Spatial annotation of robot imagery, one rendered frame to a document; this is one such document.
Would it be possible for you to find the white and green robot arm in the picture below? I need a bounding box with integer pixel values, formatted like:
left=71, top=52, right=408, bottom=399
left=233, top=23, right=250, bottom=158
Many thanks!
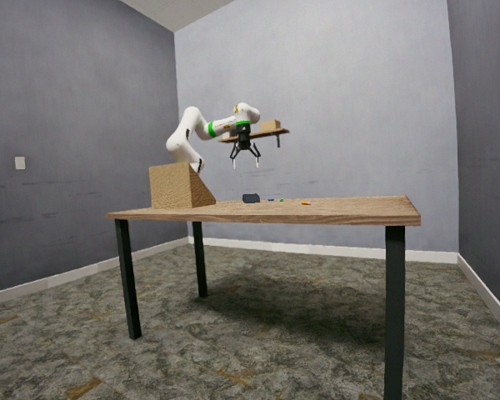
left=167, top=103, right=260, bottom=175

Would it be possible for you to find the black rack of bins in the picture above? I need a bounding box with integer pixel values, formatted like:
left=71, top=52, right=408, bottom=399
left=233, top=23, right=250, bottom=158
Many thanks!
left=242, top=193, right=260, bottom=203

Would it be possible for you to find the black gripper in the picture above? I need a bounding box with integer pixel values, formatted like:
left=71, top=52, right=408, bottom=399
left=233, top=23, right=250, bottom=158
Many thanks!
left=230, top=132, right=261, bottom=168

